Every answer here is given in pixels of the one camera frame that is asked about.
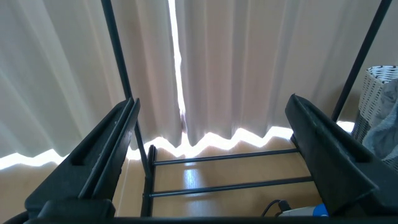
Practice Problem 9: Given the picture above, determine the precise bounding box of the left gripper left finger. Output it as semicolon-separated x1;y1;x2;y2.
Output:
24;98;141;218

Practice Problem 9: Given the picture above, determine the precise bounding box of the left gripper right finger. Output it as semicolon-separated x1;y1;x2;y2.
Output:
285;93;398;217

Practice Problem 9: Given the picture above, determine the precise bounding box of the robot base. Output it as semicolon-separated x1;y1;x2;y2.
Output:
279;203;330;218

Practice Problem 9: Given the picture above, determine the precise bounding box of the white laundry basket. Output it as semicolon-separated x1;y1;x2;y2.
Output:
351;65;398;172

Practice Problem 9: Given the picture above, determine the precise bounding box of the black clothes rack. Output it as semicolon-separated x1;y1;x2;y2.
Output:
99;0;393;218

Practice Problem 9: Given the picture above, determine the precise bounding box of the pale grey garment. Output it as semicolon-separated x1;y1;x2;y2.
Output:
362;79;398;161

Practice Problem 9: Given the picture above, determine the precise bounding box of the black cable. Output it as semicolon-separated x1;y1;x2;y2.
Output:
261;198;292;218

